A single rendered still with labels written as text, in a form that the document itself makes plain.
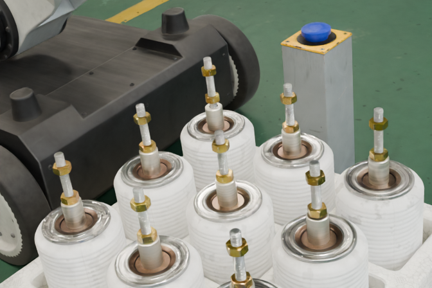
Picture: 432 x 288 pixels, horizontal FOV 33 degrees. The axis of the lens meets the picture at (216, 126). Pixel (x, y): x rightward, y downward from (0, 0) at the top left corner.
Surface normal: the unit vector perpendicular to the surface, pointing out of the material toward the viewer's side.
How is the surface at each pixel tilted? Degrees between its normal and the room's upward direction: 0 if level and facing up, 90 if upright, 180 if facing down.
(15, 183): 49
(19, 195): 55
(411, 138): 0
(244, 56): 67
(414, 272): 0
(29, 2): 90
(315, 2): 0
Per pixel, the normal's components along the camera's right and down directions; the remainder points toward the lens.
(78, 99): -0.11, -0.86
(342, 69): 0.76, 0.25
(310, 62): -0.65, 0.44
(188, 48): 0.47, -0.44
